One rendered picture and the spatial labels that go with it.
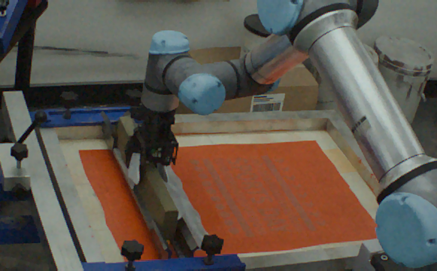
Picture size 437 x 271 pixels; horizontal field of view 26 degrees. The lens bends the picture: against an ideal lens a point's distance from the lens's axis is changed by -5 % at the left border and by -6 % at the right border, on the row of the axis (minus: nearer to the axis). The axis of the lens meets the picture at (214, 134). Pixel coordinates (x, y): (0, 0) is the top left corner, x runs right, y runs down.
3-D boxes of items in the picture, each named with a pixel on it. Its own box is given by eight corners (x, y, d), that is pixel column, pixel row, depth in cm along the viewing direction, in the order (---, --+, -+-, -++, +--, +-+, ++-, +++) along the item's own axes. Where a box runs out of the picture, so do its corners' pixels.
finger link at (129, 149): (120, 168, 206) (133, 132, 202) (119, 163, 207) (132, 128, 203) (141, 170, 208) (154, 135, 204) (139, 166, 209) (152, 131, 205)
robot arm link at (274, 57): (390, -54, 162) (251, 54, 202) (345, -53, 156) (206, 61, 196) (417, 6, 159) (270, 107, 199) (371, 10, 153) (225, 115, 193)
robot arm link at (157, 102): (139, 76, 198) (177, 75, 201) (136, 96, 201) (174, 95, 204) (149, 95, 193) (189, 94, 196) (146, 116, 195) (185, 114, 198)
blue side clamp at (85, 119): (153, 129, 242) (156, 105, 239) (158, 141, 238) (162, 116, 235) (34, 135, 231) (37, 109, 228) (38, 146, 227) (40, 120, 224)
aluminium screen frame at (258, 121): (331, 122, 259) (334, 109, 257) (432, 257, 213) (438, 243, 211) (34, 132, 230) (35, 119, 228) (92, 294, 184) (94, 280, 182)
